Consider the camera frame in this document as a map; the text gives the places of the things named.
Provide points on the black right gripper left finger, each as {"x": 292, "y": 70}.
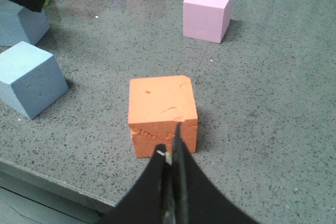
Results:
{"x": 142, "y": 204}

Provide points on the damaged orange foam cube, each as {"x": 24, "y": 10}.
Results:
{"x": 156, "y": 106}

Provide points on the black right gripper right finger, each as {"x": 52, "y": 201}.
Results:
{"x": 197, "y": 200}

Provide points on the blue foam cube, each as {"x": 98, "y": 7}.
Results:
{"x": 20, "y": 24}
{"x": 31, "y": 79}

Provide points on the pink foam cube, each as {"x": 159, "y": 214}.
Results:
{"x": 206, "y": 19}

